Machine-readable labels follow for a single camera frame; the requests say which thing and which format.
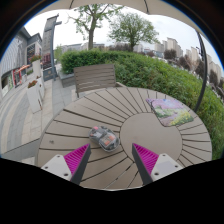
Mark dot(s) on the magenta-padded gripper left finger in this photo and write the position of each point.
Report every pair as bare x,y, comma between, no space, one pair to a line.
76,159

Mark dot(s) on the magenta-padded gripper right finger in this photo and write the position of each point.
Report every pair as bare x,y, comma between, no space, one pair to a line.
146,159

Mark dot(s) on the floral print mouse pad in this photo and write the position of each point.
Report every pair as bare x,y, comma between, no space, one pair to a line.
170,112

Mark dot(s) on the white planter with flowers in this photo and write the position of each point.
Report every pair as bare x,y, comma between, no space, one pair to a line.
34,96
36,66

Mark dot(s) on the green hedge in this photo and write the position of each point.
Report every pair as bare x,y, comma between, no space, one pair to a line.
160,76

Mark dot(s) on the brown slatted chair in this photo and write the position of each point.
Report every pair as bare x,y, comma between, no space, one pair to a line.
95,77

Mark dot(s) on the curved black umbrella pole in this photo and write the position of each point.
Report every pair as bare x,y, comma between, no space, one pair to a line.
204,73

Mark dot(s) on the distant apartment buildings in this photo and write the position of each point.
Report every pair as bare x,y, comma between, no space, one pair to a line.
171,45

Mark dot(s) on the grey sign pillar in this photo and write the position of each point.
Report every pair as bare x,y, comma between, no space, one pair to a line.
48,43

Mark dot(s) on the tall thin-crowned tree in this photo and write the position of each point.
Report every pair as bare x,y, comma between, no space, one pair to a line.
90,31

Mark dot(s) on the round leafy tree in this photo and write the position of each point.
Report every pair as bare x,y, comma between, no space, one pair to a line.
132,28

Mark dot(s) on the beige umbrella canopy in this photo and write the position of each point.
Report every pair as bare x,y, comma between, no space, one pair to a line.
110,4

